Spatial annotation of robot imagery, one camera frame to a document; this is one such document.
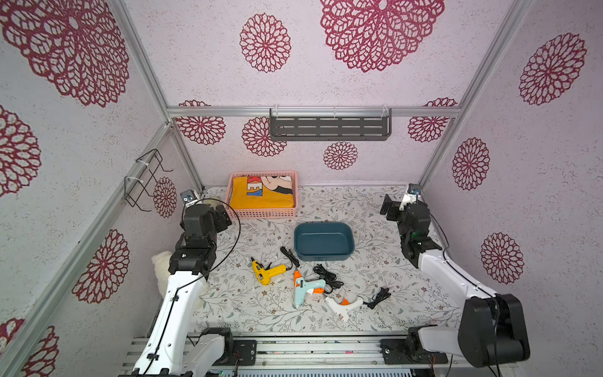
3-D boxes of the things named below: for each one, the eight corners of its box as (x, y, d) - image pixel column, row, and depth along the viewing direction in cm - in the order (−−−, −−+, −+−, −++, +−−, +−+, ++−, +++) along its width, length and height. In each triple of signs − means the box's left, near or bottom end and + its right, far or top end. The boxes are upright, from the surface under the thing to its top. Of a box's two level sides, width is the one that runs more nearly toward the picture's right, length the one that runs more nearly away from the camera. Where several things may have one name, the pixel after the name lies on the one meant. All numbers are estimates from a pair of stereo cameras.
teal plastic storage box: (293, 261, 97) (293, 254, 92) (294, 229, 107) (294, 221, 103) (354, 261, 97) (356, 254, 92) (349, 229, 107) (351, 221, 103)
